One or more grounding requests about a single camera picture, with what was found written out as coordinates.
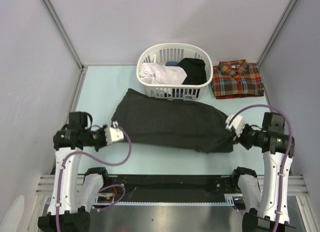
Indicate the red plaid folded shirt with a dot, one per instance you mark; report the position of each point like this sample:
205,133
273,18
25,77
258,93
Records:
237,79

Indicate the white shirt in basket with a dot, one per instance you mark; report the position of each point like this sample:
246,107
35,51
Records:
154,73

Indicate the aluminium corner post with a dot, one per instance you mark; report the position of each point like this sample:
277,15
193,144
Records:
284,17
62,32

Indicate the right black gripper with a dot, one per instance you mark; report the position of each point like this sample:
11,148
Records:
240,139

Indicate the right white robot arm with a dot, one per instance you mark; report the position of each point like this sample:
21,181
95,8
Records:
266,205

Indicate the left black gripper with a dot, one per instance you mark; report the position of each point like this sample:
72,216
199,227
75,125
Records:
104,142

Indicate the dark striped long sleeve shirt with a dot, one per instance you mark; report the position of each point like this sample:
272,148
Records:
182,124

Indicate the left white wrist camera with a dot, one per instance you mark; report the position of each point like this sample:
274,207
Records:
113,133

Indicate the white slotted cable duct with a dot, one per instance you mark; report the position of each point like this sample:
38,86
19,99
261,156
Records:
227,202

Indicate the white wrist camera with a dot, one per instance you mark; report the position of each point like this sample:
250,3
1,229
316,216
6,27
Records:
113,133
235,124

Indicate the black garment in basket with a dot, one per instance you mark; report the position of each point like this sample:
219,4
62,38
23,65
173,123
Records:
195,71

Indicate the left aluminium corner post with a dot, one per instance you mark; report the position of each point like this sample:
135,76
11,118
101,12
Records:
62,32

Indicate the blue garment in basket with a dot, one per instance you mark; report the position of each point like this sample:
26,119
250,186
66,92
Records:
171,63

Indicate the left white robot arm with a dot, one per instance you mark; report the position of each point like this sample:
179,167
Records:
69,209

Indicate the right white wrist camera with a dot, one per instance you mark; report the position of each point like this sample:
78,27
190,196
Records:
235,124

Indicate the right aluminium corner post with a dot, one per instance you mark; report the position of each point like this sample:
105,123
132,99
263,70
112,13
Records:
284,17

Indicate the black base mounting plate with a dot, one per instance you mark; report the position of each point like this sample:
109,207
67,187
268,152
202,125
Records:
174,192

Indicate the white plastic laundry basket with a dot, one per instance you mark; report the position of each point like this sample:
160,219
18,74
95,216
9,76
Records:
172,51

